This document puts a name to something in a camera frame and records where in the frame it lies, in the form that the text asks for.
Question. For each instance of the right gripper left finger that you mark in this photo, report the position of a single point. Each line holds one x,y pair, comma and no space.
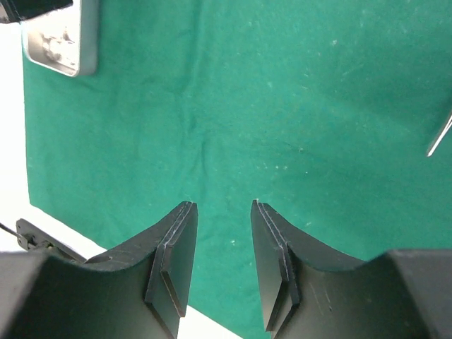
138,289

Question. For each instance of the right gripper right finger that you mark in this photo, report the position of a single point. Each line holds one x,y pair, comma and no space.
311,290

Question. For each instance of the dark green surgical cloth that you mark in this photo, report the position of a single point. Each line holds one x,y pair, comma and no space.
322,109

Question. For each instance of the metal instrument tray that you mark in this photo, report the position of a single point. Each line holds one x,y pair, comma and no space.
64,40

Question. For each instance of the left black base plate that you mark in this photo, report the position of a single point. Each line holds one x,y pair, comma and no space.
32,238

